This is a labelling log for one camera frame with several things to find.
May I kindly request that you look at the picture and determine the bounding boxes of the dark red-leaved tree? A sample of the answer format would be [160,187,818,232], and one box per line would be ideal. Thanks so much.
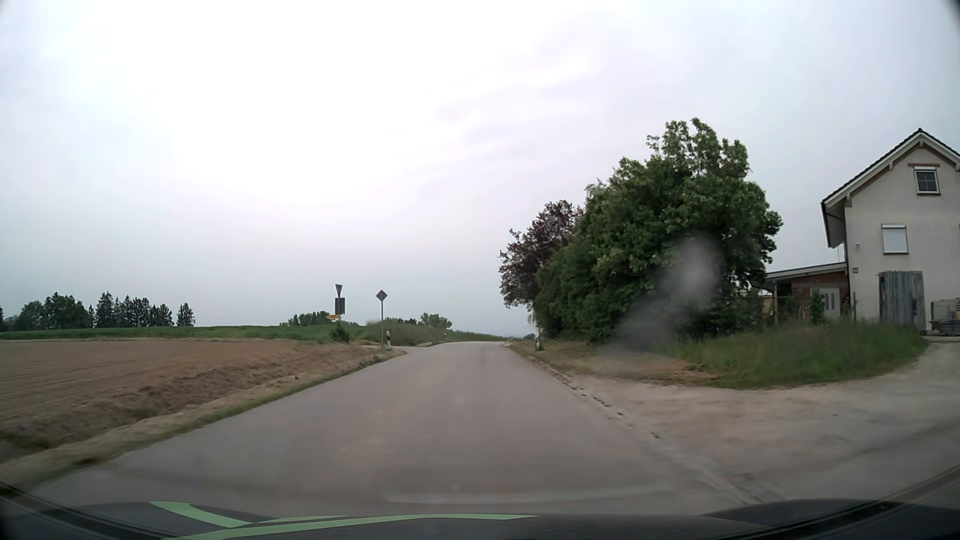
[498,199,583,309]

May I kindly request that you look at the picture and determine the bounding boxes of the bushes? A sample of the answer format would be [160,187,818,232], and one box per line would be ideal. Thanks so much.
[281,310,454,346]

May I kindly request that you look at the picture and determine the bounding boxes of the grey asphalt road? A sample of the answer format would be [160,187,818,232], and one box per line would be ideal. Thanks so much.
[33,341,744,519]

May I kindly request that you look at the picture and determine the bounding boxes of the large green tree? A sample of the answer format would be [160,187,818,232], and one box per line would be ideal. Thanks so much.
[531,117,783,343]

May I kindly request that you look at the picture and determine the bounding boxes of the car's own bonnet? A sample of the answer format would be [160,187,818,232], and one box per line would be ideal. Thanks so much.
[0,480,960,540]

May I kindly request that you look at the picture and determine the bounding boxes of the green field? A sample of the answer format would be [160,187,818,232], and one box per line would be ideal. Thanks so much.
[0,322,507,347]

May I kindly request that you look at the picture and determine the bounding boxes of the grass patch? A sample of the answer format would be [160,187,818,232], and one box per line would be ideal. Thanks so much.
[510,322,930,390]

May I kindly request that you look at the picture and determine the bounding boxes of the low brick outbuilding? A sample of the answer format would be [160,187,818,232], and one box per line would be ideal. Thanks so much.
[761,261,851,322]

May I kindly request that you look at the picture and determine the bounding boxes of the gravel driveway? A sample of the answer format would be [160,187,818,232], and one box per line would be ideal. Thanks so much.
[517,337,960,505]

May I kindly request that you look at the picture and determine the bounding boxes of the brown ploughed field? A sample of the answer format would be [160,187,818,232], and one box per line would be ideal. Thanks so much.
[0,338,376,451]

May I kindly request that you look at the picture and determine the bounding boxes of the row of trees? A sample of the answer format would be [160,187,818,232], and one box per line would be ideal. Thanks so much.
[0,291,197,332]

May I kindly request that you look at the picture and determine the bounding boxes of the white gabled house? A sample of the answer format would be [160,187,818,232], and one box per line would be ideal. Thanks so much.
[820,128,960,334]

